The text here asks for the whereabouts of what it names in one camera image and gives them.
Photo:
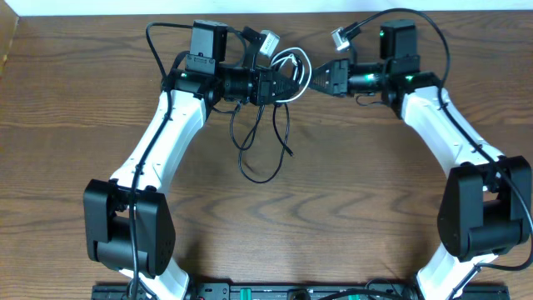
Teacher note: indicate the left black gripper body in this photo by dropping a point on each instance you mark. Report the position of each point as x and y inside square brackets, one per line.
[261, 87]

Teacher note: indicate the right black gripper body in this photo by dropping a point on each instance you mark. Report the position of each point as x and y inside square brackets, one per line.
[341, 78]

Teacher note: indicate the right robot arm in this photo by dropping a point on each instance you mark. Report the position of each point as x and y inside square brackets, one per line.
[486, 206]

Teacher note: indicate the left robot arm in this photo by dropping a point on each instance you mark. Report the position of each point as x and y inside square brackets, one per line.
[128, 223]

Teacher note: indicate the cardboard box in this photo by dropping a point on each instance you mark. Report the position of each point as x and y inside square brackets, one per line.
[8, 27]

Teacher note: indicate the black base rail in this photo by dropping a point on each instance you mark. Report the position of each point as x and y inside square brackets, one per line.
[374, 290]

